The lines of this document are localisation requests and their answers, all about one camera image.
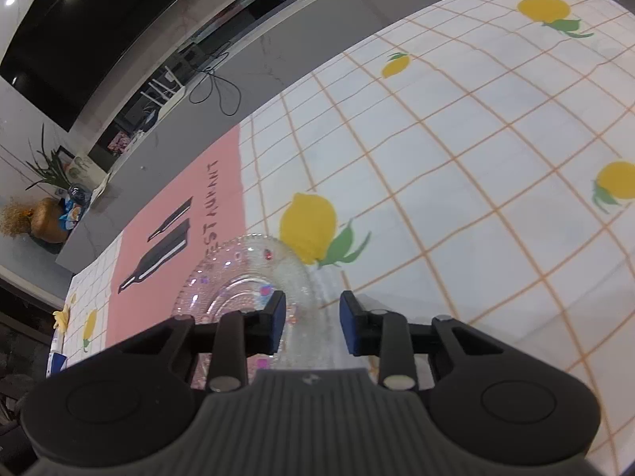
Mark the gold vase dried flowers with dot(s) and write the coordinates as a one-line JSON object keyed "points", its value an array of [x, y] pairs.
{"points": [[40, 220]]}

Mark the green potted plant white pot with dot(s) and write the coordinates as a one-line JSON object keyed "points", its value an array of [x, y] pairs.
{"points": [[60, 169]]}

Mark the black television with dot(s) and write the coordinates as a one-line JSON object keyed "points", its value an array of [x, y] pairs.
{"points": [[63, 49]]}

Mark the white blue box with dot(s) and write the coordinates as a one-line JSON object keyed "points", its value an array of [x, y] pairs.
{"points": [[55, 363]]}

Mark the pink restaurant placemat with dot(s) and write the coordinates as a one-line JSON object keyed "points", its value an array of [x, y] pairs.
{"points": [[199, 210]]}

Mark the lemon grid tablecloth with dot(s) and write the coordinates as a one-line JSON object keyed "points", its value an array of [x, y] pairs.
{"points": [[473, 159]]}

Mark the clear glass plate with flowers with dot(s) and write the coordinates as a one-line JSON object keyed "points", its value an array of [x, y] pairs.
{"points": [[243, 275]]}

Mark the blue snack bags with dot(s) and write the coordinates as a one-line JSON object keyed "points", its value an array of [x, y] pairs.
{"points": [[74, 205]]}

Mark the white wifi router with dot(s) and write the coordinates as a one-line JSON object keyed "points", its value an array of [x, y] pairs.
{"points": [[162, 87]]}

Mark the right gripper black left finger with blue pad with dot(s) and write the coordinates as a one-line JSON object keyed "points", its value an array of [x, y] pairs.
{"points": [[239, 336]]}

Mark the yellow banana toy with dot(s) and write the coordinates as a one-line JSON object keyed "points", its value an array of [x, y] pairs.
{"points": [[62, 319]]}

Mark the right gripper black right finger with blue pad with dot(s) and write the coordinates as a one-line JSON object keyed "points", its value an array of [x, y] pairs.
{"points": [[384, 335]]}

